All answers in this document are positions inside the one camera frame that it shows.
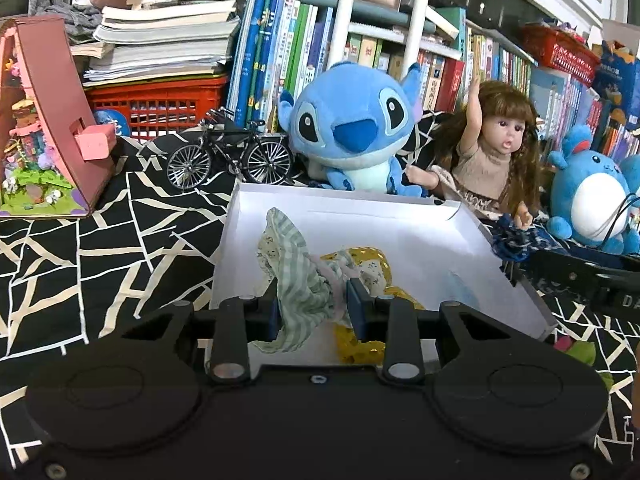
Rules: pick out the blue alien plush toy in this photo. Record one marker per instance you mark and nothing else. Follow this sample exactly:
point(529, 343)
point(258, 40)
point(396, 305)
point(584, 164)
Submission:
point(350, 130)

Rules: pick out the yellow sequined cloth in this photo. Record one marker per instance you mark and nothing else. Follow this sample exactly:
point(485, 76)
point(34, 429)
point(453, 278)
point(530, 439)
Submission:
point(350, 347)

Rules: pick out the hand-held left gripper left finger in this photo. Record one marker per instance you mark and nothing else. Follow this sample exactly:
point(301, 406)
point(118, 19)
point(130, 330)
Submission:
point(274, 316)

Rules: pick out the red plastic basket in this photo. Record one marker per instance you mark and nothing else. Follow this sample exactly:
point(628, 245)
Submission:
point(165, 100)

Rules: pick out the blue printed box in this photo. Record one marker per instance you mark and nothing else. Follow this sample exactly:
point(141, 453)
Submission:
point(617, 80)

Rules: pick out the round blue plush toy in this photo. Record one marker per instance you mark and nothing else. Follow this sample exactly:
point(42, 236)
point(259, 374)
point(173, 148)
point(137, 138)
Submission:
point(595, 205)

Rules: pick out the long-haired baby doll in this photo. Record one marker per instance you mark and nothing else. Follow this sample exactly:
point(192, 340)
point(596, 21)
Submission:
point(492, 160)

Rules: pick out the white pole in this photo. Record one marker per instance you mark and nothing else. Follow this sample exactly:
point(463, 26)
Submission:
point(345, 10)
point(419, 10)

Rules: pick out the pink miniature house model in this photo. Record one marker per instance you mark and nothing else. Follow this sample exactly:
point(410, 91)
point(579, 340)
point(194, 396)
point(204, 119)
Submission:
point(55, 85)

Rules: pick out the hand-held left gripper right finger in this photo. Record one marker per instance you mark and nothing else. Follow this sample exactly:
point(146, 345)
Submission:
point(359, 310)

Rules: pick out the black model bicycle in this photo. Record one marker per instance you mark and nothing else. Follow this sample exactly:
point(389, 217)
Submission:
point(220, 132)

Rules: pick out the dark blue patterned cloth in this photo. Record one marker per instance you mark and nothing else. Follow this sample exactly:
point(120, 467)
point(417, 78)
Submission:
point(515, 245)

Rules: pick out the red mesh basket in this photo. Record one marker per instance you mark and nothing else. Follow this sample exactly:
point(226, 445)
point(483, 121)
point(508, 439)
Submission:
point(560, 50)

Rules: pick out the green striped cloth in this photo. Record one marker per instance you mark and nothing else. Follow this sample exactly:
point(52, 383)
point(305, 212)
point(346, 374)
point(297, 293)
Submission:
point(300, 280)

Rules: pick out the grey crumpled cloth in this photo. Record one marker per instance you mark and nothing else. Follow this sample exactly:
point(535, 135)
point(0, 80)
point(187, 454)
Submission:
point(55, 5)

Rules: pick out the black patterned blanket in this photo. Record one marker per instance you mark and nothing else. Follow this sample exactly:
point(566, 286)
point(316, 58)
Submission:
point(75, 260)

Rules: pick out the row of upright books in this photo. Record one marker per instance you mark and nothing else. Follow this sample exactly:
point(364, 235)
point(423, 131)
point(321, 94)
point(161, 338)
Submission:
point(260, 60)

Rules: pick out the stack of books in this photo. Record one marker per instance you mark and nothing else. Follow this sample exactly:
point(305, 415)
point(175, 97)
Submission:
point(165, 40)

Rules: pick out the blue round tin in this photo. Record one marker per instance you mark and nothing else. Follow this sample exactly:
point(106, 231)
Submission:
point(111, 122)

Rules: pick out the lime green fluffy cloth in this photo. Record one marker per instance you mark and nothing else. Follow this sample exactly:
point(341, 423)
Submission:
point(582, 352)

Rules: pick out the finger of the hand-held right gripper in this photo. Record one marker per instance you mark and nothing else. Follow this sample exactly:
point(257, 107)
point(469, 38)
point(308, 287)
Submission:
point(560, 267)

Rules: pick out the white cardboard box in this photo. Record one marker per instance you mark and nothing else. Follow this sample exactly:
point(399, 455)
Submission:
point(400, 230)

